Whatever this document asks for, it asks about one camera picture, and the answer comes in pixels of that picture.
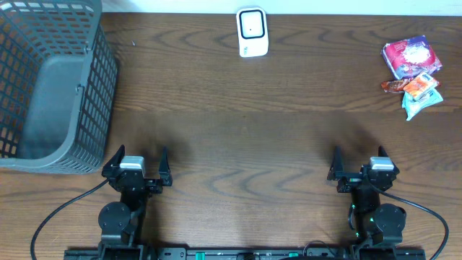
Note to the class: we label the orange tissue pack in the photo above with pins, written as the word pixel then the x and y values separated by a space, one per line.
pixel 420 85

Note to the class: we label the dark red snack packet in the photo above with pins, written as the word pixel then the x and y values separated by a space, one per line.
pixel 395 86

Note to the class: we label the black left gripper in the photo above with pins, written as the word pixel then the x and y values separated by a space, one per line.
pixel 145 181

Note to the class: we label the dark grey plastic basket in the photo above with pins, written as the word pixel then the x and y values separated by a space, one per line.
pixel 58 81

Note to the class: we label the red purple snack package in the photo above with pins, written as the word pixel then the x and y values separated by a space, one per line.
pixel 410 57

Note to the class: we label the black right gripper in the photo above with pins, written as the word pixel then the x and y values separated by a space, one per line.
pixel 349 182

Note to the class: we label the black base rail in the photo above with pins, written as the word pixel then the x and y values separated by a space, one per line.
pixel 239 254

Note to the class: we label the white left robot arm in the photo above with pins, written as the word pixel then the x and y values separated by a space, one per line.
pixel 121 221

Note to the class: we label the teal snack packet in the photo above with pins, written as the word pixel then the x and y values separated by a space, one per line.
pixel 413 107

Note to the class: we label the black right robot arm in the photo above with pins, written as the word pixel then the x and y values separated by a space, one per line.
pixel 376 224

